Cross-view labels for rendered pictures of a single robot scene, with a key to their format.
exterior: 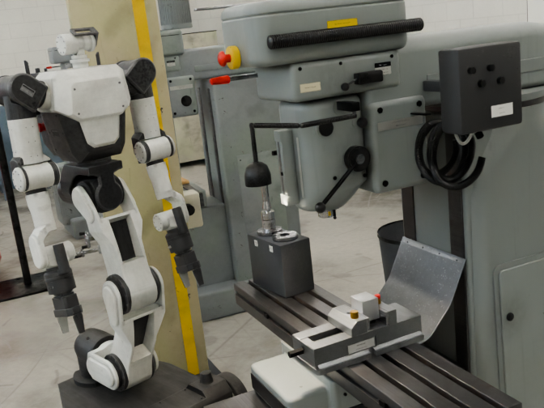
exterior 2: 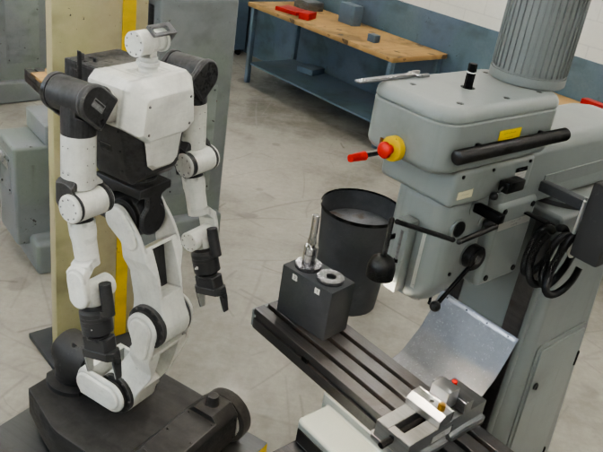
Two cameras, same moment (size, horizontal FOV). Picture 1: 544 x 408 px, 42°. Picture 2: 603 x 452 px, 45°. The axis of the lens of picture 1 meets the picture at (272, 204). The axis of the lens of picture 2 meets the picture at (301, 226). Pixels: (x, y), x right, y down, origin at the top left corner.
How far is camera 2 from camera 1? 1.04 m
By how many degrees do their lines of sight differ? 23
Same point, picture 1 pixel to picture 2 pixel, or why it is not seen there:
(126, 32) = not seen: outside the picture
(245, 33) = (425, 136)
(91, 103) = (161, 122)
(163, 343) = not seen: hidden behind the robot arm
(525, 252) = (561, 331)
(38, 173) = (94, 204)
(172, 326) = not seen: hidden behind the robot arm
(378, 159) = (488, 256)
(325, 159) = (448, 257)
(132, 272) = (169, 306)
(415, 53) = (545, 156)
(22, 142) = (80, 165)
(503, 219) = (557, 306)
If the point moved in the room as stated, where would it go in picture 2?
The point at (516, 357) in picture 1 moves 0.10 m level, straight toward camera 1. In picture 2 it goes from (527, 417) to (534, 438)
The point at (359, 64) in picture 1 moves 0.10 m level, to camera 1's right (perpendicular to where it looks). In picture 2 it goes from (506, 169) to (539, 170)
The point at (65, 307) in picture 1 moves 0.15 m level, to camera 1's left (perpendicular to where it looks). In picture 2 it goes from (103, 352) to (47, 355)
